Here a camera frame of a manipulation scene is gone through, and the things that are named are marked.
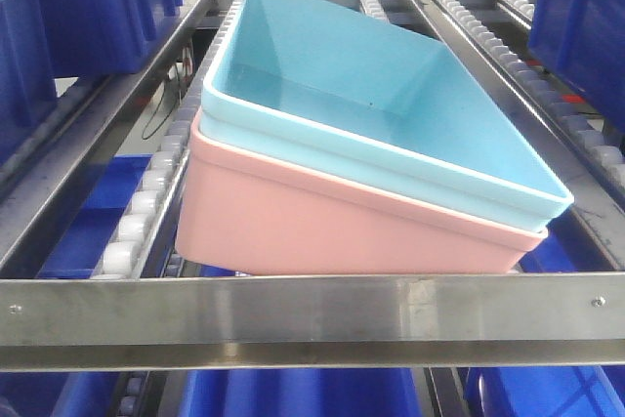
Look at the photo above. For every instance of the pink plastic box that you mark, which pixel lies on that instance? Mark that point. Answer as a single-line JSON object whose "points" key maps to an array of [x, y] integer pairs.
{"points": [[244, 211]]}

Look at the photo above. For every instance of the light blue plastic box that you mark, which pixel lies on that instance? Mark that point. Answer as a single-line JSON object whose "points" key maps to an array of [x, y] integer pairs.
{"points": [[328, 88]]}

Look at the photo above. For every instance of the stainless steel shelf rack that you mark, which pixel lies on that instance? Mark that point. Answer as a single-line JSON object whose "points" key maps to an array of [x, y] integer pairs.
{"points": [[152, 323]]}

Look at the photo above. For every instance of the blue crate lower shelf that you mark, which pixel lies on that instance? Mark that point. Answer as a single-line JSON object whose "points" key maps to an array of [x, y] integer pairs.
{"points": [[596, 390]]}

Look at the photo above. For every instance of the white roller track left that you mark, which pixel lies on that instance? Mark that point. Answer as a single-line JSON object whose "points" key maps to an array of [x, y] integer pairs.
{"points": [[156, 173]]}

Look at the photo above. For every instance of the white roller track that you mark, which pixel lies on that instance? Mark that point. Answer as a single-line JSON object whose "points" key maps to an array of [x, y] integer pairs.
{"points": [[373, 9], [502, 41], [156, 173]]}

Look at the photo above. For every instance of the white roller track middle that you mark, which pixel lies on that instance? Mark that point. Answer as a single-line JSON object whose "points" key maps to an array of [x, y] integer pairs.
{"points": [[373, 9]]}

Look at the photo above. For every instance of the white roller track right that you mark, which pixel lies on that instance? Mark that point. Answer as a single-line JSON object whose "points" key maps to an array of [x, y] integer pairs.
{"points": [[502, 41]]}

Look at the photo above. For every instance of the blue crate upper left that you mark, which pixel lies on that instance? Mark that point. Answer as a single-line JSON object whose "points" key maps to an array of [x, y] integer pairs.
{"points": [[43, 40]]}

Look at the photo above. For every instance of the blue crate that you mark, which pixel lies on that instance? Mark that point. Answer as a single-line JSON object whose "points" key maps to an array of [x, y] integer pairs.
{"points": [[582, 43], [43, 40]]}

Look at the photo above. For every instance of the blue crate upper right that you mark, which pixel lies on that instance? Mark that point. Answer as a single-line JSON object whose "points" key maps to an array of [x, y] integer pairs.
{"points": [[582, 43]]}

